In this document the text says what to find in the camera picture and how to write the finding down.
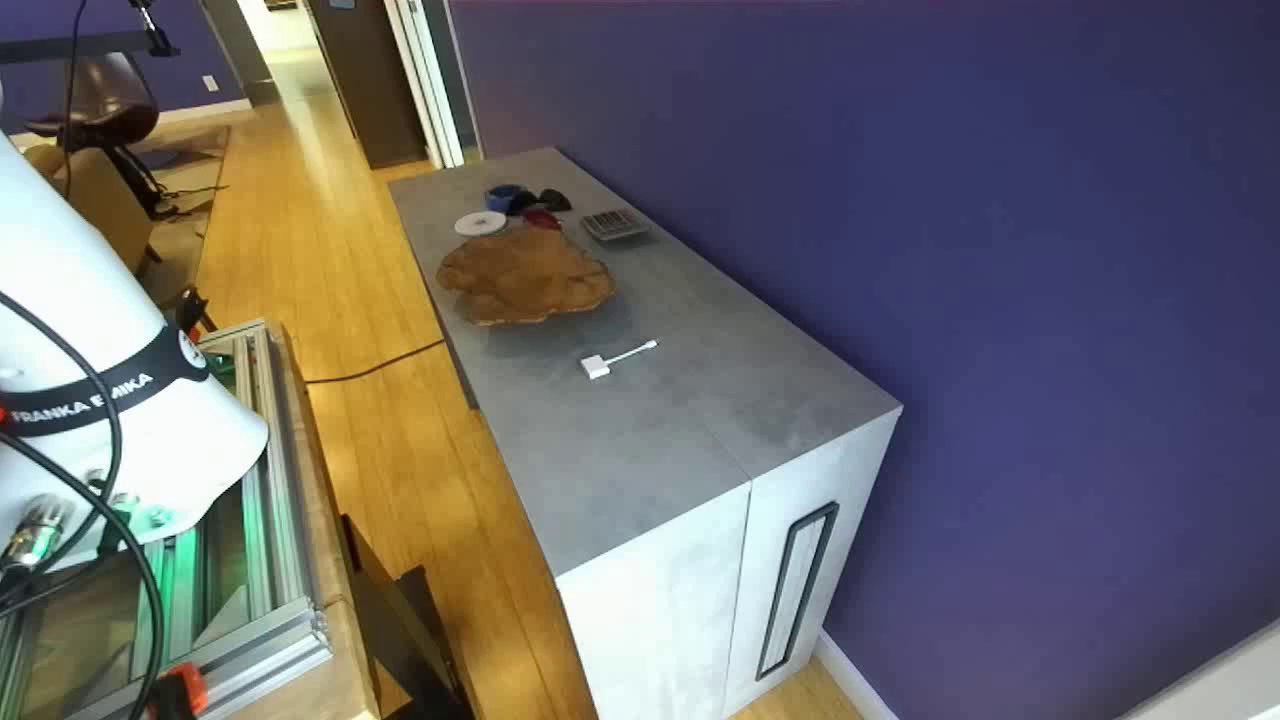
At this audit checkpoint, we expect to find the brown wooden plate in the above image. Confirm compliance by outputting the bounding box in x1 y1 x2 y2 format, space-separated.
436 221 622 333

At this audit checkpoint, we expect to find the grey concrete-look cabinet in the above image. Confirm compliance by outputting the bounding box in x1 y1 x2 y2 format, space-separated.
390 143 907 720

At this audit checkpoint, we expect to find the grey calculator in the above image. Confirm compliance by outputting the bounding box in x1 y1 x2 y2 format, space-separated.
579 208 657 249

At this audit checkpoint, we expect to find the white flat disc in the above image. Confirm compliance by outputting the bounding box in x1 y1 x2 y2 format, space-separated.
452 208 514 239

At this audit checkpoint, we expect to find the black flat panel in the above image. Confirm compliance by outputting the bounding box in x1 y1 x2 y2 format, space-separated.
338 510 481 720

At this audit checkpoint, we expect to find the dark brown door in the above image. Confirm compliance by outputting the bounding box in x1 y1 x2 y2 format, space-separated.
303 0 433 172

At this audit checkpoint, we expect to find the aluminium profile robot stand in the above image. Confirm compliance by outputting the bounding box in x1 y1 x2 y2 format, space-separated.
0 316 338 720

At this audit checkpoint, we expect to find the orange clamp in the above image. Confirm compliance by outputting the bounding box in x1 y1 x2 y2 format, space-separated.
156 660 216 720

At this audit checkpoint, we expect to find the dark brown chair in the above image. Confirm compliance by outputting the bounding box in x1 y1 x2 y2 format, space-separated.
21 49 179 223

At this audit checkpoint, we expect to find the white adapter with short cable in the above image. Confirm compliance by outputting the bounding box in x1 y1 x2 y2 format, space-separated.
577 336 659 385

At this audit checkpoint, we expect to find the black cable on floor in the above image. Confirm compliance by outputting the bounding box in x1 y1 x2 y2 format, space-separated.
301 336 452 392

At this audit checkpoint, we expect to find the black rectangular cabinet handle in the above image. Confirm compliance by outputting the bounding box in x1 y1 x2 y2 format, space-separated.
753 499 845 682

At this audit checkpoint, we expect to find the white door frame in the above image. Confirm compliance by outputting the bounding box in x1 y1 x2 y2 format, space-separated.
382 0 485 172

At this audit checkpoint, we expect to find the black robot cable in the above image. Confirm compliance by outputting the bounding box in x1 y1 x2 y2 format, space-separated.
0 431 173 720
0 287 129 574

